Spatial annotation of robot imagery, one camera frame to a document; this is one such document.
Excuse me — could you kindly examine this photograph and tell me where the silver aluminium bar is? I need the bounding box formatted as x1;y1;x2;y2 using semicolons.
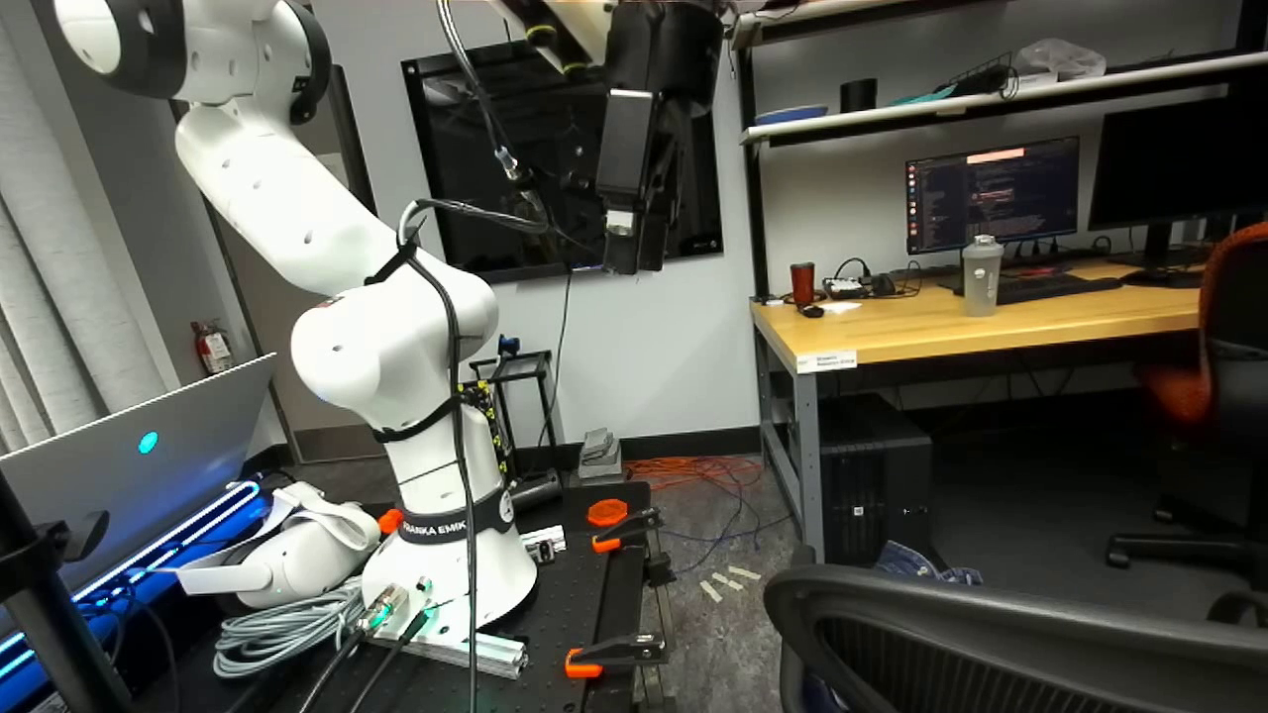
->
352;607;537;685

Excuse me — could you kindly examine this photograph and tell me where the brown red cup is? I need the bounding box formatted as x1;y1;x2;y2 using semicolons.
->
790;256;823;315

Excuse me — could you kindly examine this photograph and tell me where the clear plastic bag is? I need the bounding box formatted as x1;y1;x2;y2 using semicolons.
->
998;34;1109;100

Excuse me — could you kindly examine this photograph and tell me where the black mesh office chair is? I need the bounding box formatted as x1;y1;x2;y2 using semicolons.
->
761;563;1268;713

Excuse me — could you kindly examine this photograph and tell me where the lit desk monitor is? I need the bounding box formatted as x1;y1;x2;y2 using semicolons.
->
900;136;1086;262

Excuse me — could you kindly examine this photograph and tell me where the grey laptop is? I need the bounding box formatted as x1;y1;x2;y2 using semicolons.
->
0;350;286;589

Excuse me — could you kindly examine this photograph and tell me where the metal shelf unit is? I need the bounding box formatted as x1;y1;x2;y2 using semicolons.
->
729;0;1268;301

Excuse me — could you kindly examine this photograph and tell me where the clear plastic bottle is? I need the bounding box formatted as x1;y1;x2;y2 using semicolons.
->
958;228;1008;319

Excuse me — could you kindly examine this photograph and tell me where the orange black clamp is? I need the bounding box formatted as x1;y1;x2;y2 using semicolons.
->
583;492;667;563
559;629;675;688

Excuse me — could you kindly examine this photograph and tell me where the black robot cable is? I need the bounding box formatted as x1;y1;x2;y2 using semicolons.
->
393;192;575;713

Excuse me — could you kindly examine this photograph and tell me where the grey coiled cable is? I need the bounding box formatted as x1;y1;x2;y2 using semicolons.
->
208;581;373;680

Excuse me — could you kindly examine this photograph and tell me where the red fire extinguisher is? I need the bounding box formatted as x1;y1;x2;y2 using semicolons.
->
188;315;237;381

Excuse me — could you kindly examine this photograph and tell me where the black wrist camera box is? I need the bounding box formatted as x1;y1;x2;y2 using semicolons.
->
596;83;662;204

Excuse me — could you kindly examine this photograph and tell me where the black computer tower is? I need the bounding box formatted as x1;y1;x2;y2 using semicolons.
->
818;405;939;569

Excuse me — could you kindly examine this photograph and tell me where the orange office chair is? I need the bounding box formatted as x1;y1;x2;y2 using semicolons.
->
1107;215;1268;625

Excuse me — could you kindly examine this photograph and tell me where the wooden top desk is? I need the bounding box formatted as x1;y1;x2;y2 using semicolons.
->
748;274;1210;567

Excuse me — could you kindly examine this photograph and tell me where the black metal cart frame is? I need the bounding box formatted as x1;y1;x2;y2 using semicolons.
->
465;331;563;460

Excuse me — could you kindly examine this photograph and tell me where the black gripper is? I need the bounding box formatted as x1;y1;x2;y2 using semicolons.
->
601;0;727;277

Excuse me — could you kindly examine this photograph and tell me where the black wall-mounted screen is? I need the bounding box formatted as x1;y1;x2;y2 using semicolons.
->
399;34;729;284

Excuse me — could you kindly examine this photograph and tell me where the black keyboard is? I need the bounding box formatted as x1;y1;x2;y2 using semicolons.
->
991;265;1130;303

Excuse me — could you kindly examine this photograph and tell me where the black tripod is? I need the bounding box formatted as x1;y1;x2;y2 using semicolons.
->
0;471;144;713

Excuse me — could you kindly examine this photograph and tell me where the dark desk monitor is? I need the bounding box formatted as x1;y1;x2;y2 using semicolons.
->
1086;89;1268;284

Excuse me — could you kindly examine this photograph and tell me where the blue case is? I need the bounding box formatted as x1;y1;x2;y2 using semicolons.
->
0;476;288;709

